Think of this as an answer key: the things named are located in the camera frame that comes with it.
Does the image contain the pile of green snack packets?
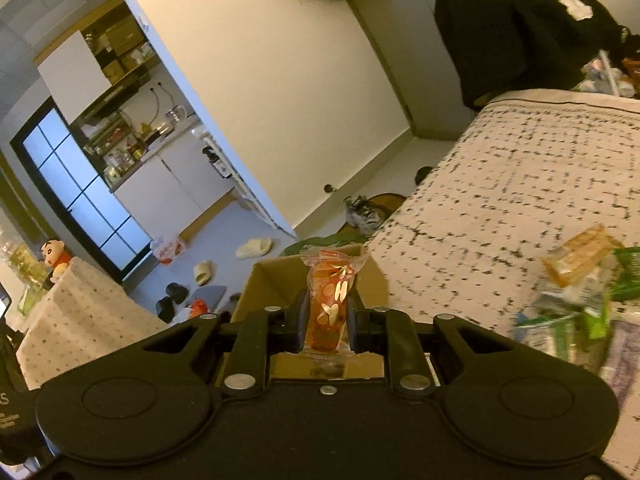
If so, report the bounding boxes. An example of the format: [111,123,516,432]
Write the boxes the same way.
[515,246,640,378]

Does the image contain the green cloth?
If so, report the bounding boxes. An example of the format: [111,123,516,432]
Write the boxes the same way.
[279,231,362,257]

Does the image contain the grey floor mat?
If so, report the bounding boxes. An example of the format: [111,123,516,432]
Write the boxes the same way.
[192,284,229,312]

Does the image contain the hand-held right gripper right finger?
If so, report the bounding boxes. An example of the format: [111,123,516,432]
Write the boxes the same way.
[349,291,507,397]

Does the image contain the cartoon boy doll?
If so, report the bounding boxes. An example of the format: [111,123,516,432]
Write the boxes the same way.
[42,238,71,282]

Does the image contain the dotted cloth covered table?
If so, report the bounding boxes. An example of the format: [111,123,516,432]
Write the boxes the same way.
[16,257,171,391]

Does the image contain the black-framed glass window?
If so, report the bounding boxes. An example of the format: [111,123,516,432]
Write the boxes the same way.
[10,97,154,284]

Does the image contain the red gold-print snack packet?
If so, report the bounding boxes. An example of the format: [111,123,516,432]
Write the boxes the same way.
[299,247,369,357]

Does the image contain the white kitchen counter cabinet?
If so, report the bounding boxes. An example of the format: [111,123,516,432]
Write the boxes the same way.
[111,121,237,241]

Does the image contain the white wall cabinet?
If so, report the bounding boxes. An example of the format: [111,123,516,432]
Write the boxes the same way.
[37,29,114,124]

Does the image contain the brown cardboard box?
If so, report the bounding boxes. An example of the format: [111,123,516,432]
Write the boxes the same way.
[232,243,390,326]

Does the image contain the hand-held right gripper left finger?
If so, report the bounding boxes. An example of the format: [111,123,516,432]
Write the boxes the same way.
[142,291,311,397]

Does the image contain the black hanging coat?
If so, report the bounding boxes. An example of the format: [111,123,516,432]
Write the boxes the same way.
[434,0,628,111]

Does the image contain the dash-patterned cream bedspread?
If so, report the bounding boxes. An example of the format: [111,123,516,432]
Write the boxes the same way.
[367,88,640,480]

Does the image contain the yellow wafer snack packet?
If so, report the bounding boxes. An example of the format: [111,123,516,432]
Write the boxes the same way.
[542,224,622,287]

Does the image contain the shelf of cardboard boxes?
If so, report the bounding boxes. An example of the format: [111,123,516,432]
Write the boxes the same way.
[81,0,157,82]

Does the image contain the red and white plastic bag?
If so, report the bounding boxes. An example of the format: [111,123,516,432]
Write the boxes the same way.
[151,236,189,265]

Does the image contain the grey sneakers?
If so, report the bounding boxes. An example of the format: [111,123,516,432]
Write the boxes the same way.
[344,197,388,234]

